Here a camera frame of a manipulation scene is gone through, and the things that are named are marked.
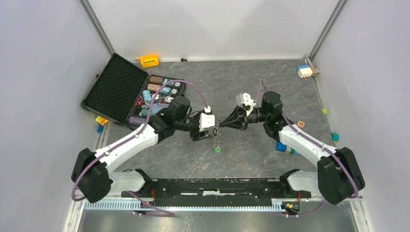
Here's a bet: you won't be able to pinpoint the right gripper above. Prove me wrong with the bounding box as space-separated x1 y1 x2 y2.
219 105 269 132

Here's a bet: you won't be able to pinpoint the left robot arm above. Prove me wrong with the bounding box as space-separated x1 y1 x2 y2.
71 96 215 203

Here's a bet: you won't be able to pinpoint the black poker chip case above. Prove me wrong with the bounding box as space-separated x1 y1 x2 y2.
81 54 187 129

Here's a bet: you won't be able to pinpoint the blue white toy block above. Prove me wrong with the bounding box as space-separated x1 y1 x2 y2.
297 65 313 78

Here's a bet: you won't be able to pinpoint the small wooden block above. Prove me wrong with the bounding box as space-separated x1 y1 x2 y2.
297 121 306 128

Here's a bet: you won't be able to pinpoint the yellow blue blocks at left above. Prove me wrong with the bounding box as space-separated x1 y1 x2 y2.
95 116 109 134

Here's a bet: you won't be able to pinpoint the blue green toy block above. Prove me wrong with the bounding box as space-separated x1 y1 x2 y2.
276 142 300 156

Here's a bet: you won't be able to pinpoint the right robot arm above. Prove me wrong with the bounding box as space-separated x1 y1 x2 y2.
219 91 365 205

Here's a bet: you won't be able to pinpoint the small teal cube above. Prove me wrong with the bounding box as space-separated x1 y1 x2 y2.
331 132 339 142

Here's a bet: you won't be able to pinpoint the yellow toy block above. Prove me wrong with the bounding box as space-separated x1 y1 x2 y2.
140 54 160 69

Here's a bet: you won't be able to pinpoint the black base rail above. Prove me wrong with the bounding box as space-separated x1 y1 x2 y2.
135 178 311 207

